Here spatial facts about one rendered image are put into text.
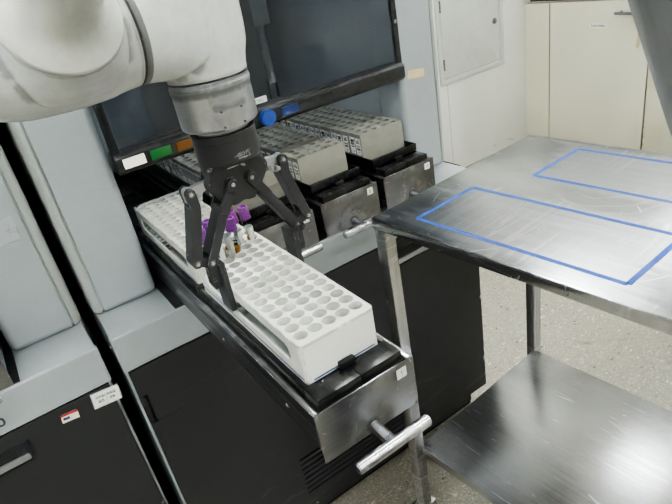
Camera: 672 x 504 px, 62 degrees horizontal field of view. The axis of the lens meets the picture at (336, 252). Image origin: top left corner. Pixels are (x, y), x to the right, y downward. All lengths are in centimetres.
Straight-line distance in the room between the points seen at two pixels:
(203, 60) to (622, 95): 260
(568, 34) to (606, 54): 22
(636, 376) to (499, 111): 177
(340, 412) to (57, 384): 52
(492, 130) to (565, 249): 242
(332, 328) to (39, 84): 36
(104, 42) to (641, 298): 61
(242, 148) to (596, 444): 93
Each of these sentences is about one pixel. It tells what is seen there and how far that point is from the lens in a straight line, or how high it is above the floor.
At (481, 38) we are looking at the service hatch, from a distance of 305.
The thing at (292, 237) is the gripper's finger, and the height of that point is 90.
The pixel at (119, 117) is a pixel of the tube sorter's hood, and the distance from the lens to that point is 97.
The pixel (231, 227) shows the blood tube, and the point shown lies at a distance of 79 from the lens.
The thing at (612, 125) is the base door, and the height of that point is 25.
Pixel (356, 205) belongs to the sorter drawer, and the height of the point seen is 78.
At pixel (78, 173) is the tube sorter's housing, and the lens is 99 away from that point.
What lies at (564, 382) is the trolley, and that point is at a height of 28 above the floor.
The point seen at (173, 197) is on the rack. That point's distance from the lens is 112.
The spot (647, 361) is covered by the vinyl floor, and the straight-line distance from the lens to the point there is 194.
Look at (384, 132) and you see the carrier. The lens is 122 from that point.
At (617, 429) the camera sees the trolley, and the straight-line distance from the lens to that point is 133.
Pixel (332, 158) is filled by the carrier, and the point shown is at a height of 86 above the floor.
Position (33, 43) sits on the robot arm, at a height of 120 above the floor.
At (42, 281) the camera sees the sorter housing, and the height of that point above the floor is 84.
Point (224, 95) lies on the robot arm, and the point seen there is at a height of 111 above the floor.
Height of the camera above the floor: 122
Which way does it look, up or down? 28 degrees down
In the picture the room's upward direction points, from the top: 11 degrees counter-clockwise
